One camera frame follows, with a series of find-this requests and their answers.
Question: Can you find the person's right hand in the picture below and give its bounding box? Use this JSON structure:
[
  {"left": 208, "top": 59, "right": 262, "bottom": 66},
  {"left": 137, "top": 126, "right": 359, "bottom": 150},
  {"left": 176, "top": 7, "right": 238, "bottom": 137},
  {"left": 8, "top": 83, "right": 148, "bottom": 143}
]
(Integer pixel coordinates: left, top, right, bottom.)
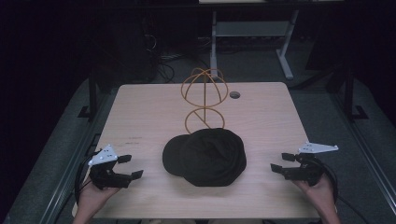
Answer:
[{"left": 291, "top": 173, "right": 338, "bottom": 216}]

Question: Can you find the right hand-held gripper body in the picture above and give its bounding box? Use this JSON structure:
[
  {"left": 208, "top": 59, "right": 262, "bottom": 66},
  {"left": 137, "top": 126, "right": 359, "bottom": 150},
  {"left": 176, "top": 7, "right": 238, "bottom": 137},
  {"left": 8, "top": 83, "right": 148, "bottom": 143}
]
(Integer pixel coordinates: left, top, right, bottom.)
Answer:
[{"left": 283, "top": 141, "right": 339, "bottom": 188}]

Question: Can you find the black cable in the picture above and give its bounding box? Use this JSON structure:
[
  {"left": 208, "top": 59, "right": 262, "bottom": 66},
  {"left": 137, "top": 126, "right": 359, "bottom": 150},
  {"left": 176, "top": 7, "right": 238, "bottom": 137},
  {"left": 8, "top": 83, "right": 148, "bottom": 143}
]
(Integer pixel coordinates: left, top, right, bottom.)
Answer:
[
  {"left": 307, "top": 157, "right": 372, "bottom": 224},
  {"left": 54, "top": 149, "right": 102, "bottom": 224}
]

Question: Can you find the person's left hand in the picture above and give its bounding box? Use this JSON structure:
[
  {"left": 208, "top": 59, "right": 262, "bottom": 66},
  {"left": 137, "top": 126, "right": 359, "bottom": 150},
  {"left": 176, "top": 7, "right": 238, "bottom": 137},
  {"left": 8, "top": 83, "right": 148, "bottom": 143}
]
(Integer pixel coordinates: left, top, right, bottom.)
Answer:
[{"left": 77, "top": 165, "right": 121, "bottom": 215}]

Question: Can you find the black metal stand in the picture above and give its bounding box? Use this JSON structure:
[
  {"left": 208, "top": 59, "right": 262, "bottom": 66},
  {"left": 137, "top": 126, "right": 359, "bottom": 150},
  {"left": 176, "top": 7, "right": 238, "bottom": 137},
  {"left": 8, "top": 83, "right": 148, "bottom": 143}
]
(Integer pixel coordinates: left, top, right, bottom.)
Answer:
[
  {"left": 77, "top": 69, "right": 102, "bottom": 122},
  {"left": 326, "top": 66, "right": 370, "bottom": 123}
]

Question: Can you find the grey metal desk frame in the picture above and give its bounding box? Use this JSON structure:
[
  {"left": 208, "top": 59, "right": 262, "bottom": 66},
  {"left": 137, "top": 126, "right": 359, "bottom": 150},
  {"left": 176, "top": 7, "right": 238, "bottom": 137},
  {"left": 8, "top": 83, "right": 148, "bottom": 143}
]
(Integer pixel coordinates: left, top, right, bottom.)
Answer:
[{"left": 209, "top": 9, "right": 301, "bottom": 80}]

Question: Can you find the bundle of black cables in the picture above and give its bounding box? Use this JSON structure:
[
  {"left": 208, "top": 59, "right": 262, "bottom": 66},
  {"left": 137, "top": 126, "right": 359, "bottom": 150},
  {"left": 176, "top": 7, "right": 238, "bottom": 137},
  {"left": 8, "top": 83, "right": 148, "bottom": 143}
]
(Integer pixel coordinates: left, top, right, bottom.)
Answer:
[{"left": 141, "top": 15, "right": 216, "bottom": 85}]

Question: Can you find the black cap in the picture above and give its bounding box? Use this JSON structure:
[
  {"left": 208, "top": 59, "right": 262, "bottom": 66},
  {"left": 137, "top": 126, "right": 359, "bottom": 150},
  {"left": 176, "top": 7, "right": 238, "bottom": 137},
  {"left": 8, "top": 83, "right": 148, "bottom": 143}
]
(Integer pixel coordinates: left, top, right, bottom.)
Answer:
[{"left": 162, "top": 127, "right": 248, "bottom": 188}]

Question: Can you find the golden wire hat stand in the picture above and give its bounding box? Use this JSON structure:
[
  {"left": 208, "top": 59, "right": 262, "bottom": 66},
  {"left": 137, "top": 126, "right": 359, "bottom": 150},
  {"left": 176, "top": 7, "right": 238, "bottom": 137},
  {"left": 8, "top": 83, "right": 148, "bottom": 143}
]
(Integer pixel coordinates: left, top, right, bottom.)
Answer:
[{"left": 180, "top": 67, "right": 226, "bottom": 134}]

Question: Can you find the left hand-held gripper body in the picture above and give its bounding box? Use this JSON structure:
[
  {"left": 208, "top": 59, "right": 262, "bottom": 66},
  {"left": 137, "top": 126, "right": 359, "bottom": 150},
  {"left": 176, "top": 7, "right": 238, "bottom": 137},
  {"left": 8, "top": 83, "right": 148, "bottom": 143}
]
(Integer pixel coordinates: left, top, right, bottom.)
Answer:
[{"left": 88, "top": 144, "right": 133, "bottom": 190}]

